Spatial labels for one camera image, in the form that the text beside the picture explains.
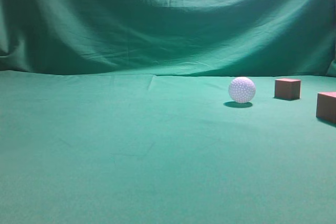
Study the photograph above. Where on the green cloth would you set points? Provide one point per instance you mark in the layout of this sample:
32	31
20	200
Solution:
117	111

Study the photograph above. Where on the brown cube block at edge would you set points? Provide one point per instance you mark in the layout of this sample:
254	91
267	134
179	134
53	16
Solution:
326	105

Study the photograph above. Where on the white dimpled golf ball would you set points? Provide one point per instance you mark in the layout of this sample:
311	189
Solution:
242	90

